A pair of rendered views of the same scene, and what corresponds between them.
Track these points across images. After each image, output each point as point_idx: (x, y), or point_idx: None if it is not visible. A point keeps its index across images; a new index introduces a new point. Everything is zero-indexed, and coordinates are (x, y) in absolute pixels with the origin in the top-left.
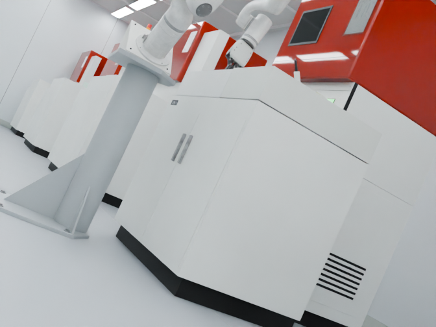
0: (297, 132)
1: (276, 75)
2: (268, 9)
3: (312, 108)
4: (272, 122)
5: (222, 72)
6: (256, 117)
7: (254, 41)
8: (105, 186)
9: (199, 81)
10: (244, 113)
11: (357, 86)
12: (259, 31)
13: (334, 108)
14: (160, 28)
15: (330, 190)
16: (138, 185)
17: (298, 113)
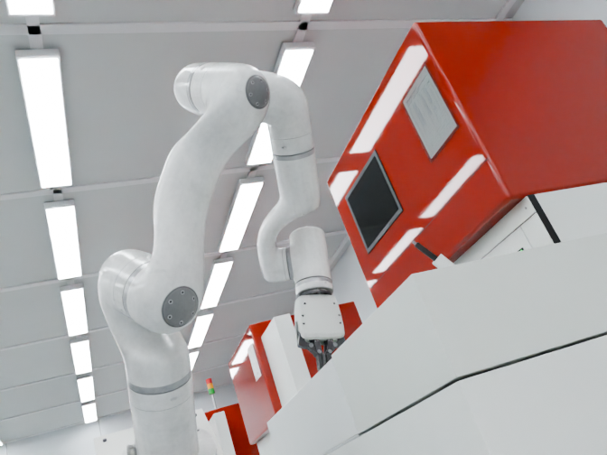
0: (600, 363)
1: (435, 290)
2: (295, 210)
3: (565, 283)
4: (537, 397)
5: (319, 381)
6: (495, 423)
7: (322, 279)
8: None
9: (296, 427)
10: (454, 440)
11: (536, 198)
12: (315, 257)
13: (596, 244)
14: (140, 413)
15: None
16: None
17: (557, 322)
